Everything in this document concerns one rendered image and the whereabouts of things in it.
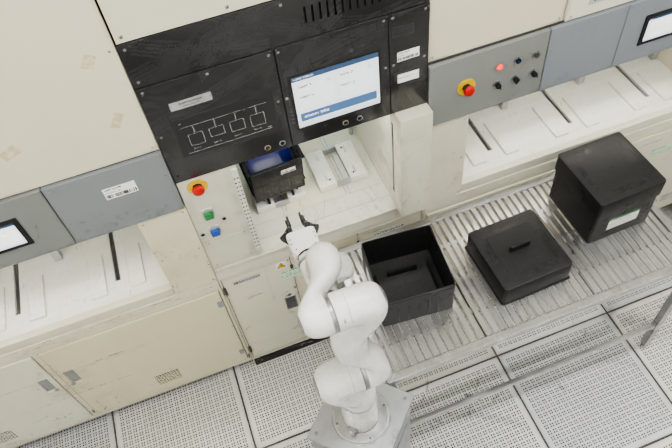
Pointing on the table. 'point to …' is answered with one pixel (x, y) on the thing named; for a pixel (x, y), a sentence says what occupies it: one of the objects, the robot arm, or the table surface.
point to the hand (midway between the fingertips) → (294, 220)
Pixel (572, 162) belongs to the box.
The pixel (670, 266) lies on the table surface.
